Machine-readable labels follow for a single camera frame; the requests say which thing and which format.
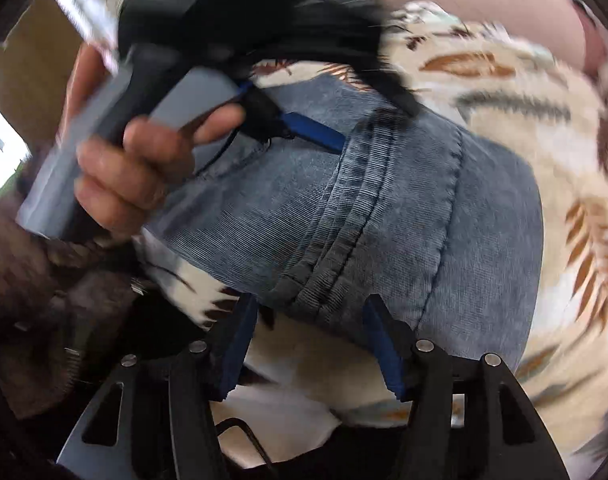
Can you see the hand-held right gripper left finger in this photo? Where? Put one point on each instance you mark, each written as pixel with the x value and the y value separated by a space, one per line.
pixel 236 350

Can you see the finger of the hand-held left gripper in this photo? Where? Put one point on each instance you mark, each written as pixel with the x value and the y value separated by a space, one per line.
pixel 378 72
pixel 309 130

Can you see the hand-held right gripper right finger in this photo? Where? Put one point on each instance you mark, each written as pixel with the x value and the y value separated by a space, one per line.
pixel 383 355

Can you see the blue denim pants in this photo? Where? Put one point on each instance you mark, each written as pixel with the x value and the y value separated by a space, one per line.
pixel 383 220

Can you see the person's left forearm brown sleeve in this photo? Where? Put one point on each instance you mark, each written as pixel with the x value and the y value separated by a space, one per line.
pixel 19 310

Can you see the person's left hand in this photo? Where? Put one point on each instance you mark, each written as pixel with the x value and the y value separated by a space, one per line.
pixel 134 175

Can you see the leaf print fleece blanket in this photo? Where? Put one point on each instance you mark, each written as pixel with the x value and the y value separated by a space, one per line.
pixel 548 125

